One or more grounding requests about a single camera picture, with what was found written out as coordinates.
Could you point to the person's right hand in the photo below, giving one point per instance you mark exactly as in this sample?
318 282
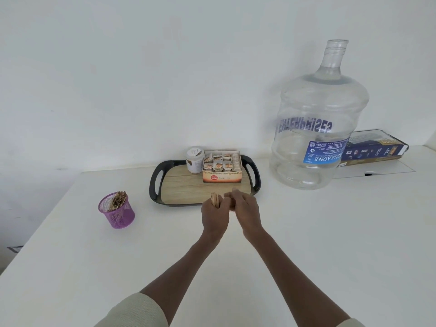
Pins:
248 214

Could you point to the person's left hand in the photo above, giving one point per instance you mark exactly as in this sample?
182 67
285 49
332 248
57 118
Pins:
214 219

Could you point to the person's right fingers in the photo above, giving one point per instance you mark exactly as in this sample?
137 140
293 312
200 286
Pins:
235 199

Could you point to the person's left fingers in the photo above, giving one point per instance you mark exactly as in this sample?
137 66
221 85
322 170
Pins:
208 203

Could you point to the bundle of wooden sticks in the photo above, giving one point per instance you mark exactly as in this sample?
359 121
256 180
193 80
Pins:
216 200

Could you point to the person's left forearm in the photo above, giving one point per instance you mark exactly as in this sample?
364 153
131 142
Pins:
177 274

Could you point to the person's right forearm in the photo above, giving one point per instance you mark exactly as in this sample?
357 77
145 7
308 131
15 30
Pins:
289 279

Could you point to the cardboard box with red label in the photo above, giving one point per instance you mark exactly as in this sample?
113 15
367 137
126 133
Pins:
221 177

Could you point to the black tray with wood-look base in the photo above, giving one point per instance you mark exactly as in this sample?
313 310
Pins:
182 192

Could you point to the row of sachets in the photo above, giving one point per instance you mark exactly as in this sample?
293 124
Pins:
218 161

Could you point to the white round jar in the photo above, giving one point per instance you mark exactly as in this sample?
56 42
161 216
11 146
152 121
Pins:
195 161

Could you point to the purple mesh pen cup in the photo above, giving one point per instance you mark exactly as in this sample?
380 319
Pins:
121 216

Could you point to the bunch of brown paper sticks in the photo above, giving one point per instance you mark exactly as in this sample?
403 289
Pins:
117 201

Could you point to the large clear water jug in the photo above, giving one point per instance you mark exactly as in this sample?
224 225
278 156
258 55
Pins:
315 132

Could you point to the cream long-sleeved shirt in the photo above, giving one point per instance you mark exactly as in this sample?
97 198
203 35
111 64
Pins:
136 311

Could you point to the dark blue cardboard box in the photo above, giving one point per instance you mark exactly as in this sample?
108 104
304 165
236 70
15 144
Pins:
371 149

